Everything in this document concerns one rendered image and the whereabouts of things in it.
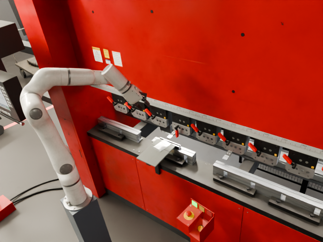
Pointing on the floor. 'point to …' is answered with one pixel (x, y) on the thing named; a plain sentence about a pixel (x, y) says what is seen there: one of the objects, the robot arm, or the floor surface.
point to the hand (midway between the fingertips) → (143, 105)
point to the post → (304, 186)
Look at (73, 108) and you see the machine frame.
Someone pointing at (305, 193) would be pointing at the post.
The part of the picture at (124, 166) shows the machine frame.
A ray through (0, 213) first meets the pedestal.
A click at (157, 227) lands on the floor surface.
